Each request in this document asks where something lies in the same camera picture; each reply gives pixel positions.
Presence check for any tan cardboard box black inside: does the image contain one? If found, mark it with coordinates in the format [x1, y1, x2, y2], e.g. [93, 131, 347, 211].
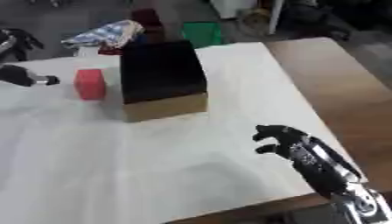
[119, 39, 210, 123]

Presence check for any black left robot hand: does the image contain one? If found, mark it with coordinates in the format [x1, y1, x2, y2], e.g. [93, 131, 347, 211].
[0, 27, 61, 88]

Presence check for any red rectangular block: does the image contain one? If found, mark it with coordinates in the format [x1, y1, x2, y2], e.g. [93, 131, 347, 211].
[73, 68, 109, 101]

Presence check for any white cabinet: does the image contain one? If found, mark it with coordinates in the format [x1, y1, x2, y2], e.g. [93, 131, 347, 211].
[209, 0, 259, 19]

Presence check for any green bin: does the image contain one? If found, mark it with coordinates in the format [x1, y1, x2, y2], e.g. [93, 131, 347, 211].
[180, 21, 226, 49]

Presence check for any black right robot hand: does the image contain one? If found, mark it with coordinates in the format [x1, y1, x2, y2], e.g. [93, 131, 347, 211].
[251, 124, 365, 199]

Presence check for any patterned cloth bundle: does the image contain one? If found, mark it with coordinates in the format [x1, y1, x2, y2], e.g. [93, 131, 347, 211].
[59, 19, 147, 51]

